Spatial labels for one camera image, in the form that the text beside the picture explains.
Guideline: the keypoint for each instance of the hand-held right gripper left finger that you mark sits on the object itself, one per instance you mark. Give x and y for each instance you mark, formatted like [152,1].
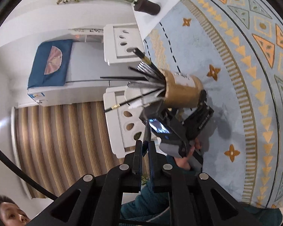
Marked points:
[144,149]

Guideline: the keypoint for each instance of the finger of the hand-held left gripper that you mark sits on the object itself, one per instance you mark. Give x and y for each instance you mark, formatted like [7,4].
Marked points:
[159,107]
[202,98]

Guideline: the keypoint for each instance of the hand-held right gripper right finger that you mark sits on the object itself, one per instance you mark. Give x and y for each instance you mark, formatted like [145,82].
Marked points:
[153,160]

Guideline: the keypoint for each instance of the white ceramic spoon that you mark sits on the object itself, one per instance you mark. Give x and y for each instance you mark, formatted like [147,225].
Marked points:
[141,101]
[141,87]

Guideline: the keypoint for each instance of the bamboo utensil holder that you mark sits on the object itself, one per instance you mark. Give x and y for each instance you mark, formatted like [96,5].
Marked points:
[181,89]

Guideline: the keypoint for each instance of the bunch of paint brushes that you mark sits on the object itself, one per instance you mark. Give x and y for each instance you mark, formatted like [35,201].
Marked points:
[148,63]

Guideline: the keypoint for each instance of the person's left forearm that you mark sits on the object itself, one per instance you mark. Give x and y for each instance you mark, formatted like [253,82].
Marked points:
[146,207]

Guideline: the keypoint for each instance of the person's left hand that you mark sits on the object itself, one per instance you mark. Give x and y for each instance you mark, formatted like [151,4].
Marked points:
[182,163]

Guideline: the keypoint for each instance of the blue patterned table mat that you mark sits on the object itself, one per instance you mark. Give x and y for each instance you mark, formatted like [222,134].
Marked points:
[226,98]

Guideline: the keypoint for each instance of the white chair with teardrop holes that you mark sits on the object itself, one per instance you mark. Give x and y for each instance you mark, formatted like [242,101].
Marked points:
[113,51]
[118,131]

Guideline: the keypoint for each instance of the dark flower pot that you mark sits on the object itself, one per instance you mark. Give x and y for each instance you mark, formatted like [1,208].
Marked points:
[147,6]

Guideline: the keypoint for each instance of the blue cushion with fan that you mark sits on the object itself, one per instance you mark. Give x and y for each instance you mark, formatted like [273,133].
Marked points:
[42,75]

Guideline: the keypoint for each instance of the person's head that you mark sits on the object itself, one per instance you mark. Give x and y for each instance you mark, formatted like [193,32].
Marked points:
[11,214]

